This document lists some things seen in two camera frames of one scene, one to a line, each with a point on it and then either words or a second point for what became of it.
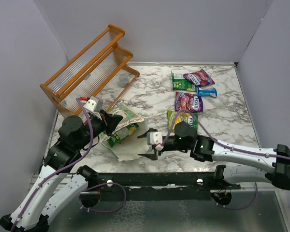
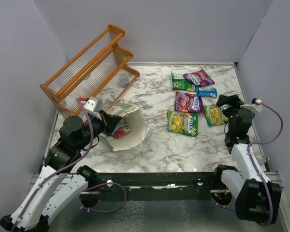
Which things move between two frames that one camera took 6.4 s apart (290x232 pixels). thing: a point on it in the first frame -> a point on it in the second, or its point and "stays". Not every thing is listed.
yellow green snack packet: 174,117 stays
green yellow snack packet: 180,82 stays
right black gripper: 145,134 -> 224,99
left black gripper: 109,122 stays
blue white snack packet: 212,92 stays
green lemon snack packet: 117,137 -> 214,114
